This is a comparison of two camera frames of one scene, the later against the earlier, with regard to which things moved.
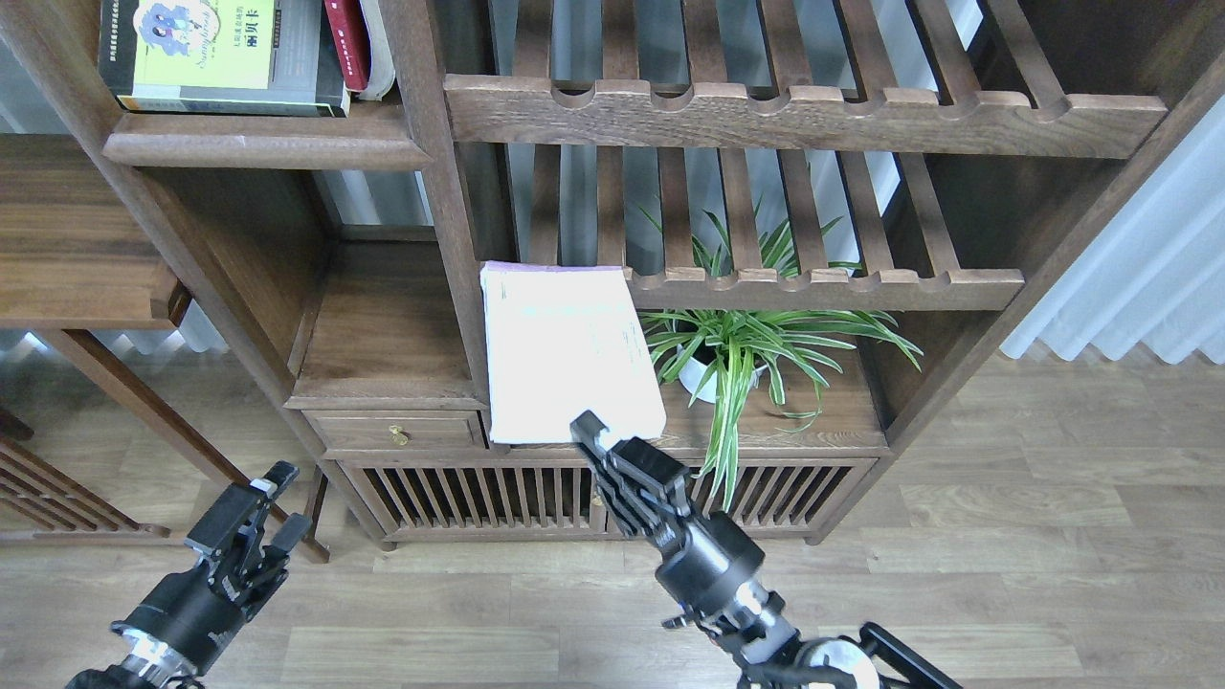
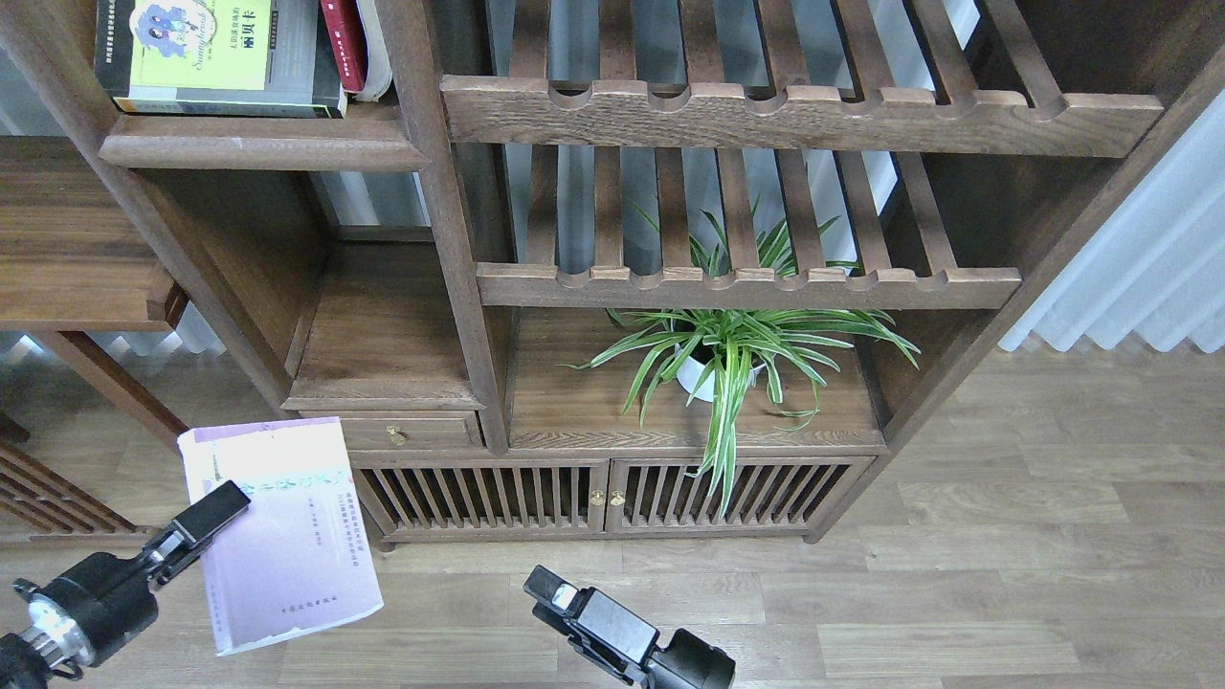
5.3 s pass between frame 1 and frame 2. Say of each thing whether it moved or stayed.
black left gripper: moved
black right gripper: moved
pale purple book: moved
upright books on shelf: stayed
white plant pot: stayed
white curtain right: stayed
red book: stayed
